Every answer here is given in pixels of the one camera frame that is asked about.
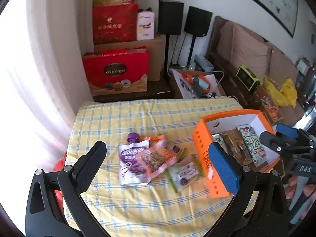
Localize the right black speaker on stand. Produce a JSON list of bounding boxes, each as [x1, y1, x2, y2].
[[184, 6, 213, 65]]

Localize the white paper bag orange handles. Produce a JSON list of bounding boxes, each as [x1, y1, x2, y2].
[[170, 69, 226, 99]]

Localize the green label snack packet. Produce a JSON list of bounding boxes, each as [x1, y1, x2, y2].
[[166, 148, 205, 193]]

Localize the yellow blue plaid cloth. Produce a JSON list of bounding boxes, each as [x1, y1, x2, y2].
[[65, 97, 241, 236]]

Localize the cardboard tray of snacks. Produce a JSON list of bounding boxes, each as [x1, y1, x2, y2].
[[256, 86, 283, 126]]

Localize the yellow plastic bag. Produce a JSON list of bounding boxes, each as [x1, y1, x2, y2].
[[263, 76, 298, 108]]

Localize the purple spout drink pouch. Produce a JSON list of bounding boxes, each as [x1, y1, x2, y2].
[[118, 133, 150, 187]]

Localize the orange snack packet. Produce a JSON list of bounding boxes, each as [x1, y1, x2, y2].
[[139, 135, 166, 147]]

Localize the white sheer curtain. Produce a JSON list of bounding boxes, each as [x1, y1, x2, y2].
[[0, 0, 101, 166]]

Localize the yellow green portable radio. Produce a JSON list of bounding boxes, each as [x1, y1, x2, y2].
[[236, 65, 260, 93]]

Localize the black speaker on stand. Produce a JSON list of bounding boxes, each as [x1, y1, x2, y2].
[[184, 6, 213, 65], [157, 0, 184, 79]]

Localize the white power adapter cable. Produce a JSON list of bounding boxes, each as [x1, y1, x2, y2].
[[207, 70, 226, 87]]

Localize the person's right hand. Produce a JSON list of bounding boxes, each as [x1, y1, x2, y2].
[[285, 176, 315, 204]]

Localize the left black speaker on stand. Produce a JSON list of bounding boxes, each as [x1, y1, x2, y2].
[[157, 0, 184, 79]]

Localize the red tea gift bag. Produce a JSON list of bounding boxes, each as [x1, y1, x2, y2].
[[92, 4, 139, 45]]

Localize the pink nut snack packet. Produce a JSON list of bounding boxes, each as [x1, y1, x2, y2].
[[135, 139, 182, 179]]

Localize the dark brown snack bar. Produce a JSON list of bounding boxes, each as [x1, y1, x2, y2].
[[236, 139, 248, 156]]

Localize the large brown cardboard box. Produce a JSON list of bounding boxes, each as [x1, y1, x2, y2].
[[94, 36, 165, 82]]

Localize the pink white tissue pack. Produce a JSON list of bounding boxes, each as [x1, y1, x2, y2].
[[137, 11, 155, 41]]

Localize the green white seaweed snack packet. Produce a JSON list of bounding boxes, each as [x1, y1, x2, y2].
[[237, 124, 267, 167]]

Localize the gold snack bar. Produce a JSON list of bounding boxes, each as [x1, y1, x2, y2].
[[223, 134, 238, 157]]

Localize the red collection gift box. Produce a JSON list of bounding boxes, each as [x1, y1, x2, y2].
[[83, 47, 150, 96]]

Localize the orange cardboard box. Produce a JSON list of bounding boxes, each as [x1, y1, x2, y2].
[[192, 110, 280, 198]]

